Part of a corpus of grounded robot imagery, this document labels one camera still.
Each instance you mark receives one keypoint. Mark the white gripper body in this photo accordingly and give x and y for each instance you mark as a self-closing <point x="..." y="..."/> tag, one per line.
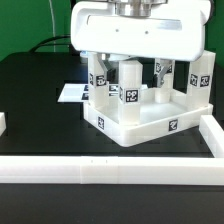
<point x="174" y="30"/>

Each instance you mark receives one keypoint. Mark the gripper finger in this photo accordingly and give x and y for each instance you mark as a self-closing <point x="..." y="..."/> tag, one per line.
<point x="111" y="68"/>
<point x="161" y="68"/>

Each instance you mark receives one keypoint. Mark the white desk top tray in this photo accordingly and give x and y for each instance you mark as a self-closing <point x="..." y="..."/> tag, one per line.
<point x="156" y="119"/>

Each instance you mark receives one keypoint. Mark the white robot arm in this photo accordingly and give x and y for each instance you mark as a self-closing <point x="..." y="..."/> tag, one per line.
<point x="142" y="8"/>

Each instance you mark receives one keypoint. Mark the white marker base plate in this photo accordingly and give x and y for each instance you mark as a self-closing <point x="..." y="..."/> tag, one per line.
<point x="72" y="93"/>

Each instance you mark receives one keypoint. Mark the white right obstacle rail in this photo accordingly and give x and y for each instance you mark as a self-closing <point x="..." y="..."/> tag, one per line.
<point x="213" y="135"/>

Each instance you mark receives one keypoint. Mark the white obstacle rail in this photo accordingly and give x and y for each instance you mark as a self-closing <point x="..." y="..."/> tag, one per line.
<point x="111" y="170"/>
<point x="213" y="135"/>

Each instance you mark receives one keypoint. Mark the white front obstacle rail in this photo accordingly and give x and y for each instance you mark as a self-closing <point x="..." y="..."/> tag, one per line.
<point x="111" y="170"/>

